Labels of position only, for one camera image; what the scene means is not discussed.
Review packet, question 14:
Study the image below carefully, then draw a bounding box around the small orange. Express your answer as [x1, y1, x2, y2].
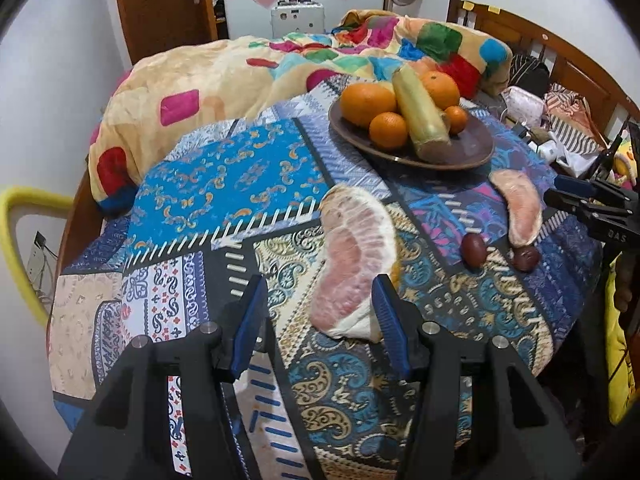
[442, 105, 469, 135]

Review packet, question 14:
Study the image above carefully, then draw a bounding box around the dark glass bottle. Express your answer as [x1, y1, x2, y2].
[590, 127, 628, 181]

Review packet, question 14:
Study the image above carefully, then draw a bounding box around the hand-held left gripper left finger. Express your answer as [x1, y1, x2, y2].
[59, 274, 273, 480]

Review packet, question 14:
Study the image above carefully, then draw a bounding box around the large pomelo segment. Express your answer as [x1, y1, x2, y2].
[310, 184, 399, 343]

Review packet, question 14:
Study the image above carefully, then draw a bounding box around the dark red jujube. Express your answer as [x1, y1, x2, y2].
[511, 245, 541, 273]
[460, 233, 488, 267]

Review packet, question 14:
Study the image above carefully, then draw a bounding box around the small pomelo segment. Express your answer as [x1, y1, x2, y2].
[488, 169, 543, 250]

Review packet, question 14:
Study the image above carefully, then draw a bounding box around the yellow tube chair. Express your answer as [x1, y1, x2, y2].
[0, 186, 75, 328]

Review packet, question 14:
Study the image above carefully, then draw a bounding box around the large orange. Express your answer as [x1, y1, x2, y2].
[341, 82, 398, 127]

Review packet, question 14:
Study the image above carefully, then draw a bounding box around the pink bag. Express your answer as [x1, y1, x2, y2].
[501, 86, 546, 123]

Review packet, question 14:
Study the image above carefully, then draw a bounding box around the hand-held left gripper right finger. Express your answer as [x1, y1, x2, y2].
[371, 274, 583, 480]

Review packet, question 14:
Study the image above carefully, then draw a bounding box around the wooden headboard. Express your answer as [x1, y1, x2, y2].
[446, 0, 640, 136]

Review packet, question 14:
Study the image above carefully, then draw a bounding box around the brown wooden plate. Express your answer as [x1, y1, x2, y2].
[328, 95, 496, 171]

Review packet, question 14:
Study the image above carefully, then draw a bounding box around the medium orange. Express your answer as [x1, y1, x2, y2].
[369, 111, 409, 150]
[419, 71, 461, 111]

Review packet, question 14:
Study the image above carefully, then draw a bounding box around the black backpack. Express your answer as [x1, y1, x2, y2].
[507, 54, 551, 98]

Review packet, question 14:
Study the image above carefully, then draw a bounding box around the yellow cloth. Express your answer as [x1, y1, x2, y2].
[604, 255, 640, 426]

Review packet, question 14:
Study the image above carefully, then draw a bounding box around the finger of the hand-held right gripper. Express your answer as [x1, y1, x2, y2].
[544, 187, 636, 231]
[554, 174, 640, 208]

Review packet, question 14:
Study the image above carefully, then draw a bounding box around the colourful patchwork quilt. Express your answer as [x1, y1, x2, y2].
[89, 9, 513, 218]

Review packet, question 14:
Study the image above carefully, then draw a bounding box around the brown wooden door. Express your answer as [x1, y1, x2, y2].
[114, 0, 218, 63]

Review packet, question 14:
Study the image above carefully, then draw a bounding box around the white appliance box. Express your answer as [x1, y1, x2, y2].
[270, 0, 326, 38]

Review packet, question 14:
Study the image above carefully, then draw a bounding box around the striped bag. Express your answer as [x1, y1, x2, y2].
[544, 84, 608, 153]

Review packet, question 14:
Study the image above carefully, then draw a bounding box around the long sugarcane piece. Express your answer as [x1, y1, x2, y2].
[391, 66, 452, 163]

